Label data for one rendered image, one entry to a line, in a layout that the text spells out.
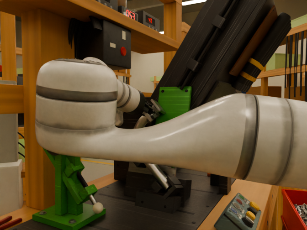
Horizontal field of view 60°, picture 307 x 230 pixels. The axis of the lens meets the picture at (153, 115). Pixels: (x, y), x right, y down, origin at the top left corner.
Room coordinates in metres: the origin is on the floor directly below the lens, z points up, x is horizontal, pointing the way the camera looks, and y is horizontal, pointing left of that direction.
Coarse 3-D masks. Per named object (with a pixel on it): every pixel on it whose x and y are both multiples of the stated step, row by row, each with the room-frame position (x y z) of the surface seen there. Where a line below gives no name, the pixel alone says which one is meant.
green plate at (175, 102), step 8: (160, 88) 0.92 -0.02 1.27; (168, 88) 0.91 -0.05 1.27; (176, 88) 0.90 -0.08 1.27; (184, 88) 0.88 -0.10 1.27; (160, 96) 0.92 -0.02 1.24; (168, 96) 0.90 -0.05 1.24; (176, 96) 0.89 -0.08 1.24; (184, 96) 0.87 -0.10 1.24; (160, 104) 0.91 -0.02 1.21; (168, 104) 0.89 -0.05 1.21; (176, 104) 0.88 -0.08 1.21; (184, 104) 0.87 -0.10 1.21; (160, 112) 0.90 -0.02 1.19; (168, 112) 0.89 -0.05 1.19; (176, 112) 0.87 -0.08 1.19; (184, 112) 0.86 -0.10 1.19; (160, 120) 0.89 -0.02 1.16
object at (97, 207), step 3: (90, 198) 0.69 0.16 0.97; (93, 198) 0.69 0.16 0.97; (93, 201) 0.68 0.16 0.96; (93, 204) 0.68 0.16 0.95; (96, 204) 0.67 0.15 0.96; (99, 204) 0.68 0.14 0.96; (93, 207) 0.67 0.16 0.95; (96, 207) 0.67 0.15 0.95; (99, 207) 0.67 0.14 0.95; (102, 207) 0.68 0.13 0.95; (93, 210) 0.67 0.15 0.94; (96, 210) 0.67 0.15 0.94; (99, 210) 0.67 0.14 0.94; (96, 213) 0.67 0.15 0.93; (99, 213) 0.68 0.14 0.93
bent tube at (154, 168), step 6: (156, 102) 0.90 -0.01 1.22; (156, 108) 0.87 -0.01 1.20; (162, 108) 0.90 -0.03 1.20; (138, 120) 0.89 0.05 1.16; (144, 120) 0.88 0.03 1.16; (138, 126) 0.89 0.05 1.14; (150, 168) 0.82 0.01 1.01; (156, 168) 0.82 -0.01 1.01; (156, 174) 0.81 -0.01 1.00; (162, 174) 0.81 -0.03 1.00; (162, 180) 0.79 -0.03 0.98; (162, 186) 0.80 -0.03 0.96; (168, 186) 0.78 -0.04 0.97
